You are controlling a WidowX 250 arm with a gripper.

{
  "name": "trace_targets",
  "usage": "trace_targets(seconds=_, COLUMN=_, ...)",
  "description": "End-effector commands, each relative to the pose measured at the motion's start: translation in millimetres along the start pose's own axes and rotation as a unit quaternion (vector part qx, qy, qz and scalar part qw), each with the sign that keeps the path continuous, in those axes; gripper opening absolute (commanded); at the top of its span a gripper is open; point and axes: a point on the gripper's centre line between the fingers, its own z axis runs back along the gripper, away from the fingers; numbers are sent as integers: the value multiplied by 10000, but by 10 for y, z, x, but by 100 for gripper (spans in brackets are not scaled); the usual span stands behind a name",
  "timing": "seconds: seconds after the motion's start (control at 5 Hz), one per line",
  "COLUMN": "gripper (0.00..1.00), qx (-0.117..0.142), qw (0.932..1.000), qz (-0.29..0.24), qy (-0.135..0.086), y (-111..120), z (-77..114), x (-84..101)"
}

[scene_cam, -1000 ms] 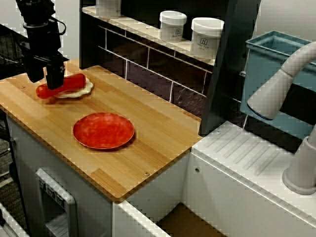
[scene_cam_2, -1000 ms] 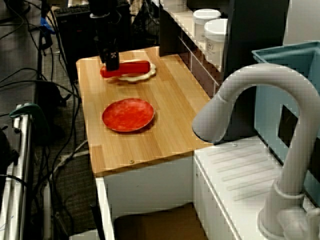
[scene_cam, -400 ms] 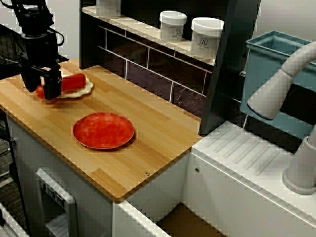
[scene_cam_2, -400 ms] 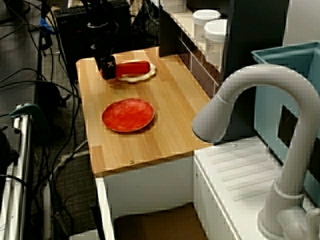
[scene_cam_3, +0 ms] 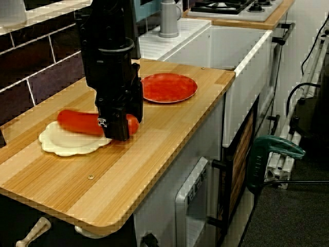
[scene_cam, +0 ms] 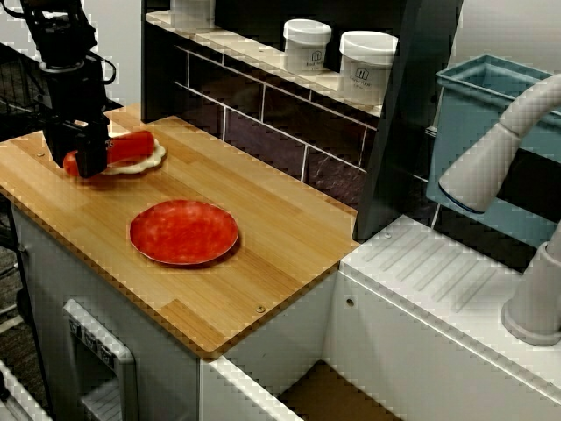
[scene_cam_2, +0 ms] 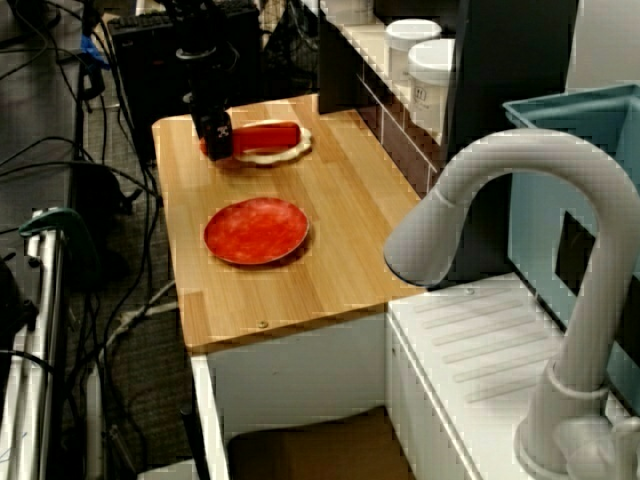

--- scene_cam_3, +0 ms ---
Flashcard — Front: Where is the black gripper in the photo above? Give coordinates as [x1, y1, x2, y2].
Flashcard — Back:
[86, 47, 144, 142]

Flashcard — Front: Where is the red toy sausage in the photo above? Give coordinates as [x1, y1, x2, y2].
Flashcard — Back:
[57, 110, 140, 137]

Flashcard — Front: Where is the red round plate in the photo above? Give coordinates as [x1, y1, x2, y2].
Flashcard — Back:
[140, 73, 198, 104]

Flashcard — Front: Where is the cream scalloped plate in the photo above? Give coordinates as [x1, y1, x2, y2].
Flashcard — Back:
[38, 120, 114, 157]

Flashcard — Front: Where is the white toy kitchen cabinet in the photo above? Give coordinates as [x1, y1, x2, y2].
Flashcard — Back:
[133, 97, 227, 247]

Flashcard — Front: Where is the grey toy faucet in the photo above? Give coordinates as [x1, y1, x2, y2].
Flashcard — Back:
[158, 0, 183, 39]

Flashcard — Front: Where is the white toy sink unit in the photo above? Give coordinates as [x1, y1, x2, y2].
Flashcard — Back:
[138, 17, 273, 149]

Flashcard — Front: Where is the white hook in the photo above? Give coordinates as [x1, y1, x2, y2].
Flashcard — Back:
[74, 225, 103, 239]

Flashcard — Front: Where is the wooden slat door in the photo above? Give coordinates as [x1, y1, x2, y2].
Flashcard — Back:
[227, 102, 259, 219]

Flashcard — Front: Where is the black stove grate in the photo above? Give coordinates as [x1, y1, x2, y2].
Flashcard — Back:
[190, 0, 255, 15]

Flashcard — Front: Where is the white toy stove top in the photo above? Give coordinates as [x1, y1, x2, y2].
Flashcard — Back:
[189, 0, 283, 23]

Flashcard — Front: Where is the dark upright post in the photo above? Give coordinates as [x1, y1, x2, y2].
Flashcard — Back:
[128, 0, 142, 60]

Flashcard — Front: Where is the black wood door handle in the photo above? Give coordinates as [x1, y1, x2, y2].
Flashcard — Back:
[207, 148, 234, 237]

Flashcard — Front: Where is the black cabinet handle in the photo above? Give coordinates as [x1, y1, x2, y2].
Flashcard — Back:
[271, 22, 296, 46]
[267, 114, 281, 135]

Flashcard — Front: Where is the cream wooden handle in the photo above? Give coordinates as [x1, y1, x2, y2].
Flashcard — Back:
[15, 216, 52, 247]

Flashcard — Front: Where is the silver aluminium frame rail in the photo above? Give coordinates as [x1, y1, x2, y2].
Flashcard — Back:
[262, 33, 329, 190]

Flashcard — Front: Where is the black cable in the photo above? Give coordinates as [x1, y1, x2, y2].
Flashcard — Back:
[300, 17, 329, 76]
[286, 82, 322, 116]

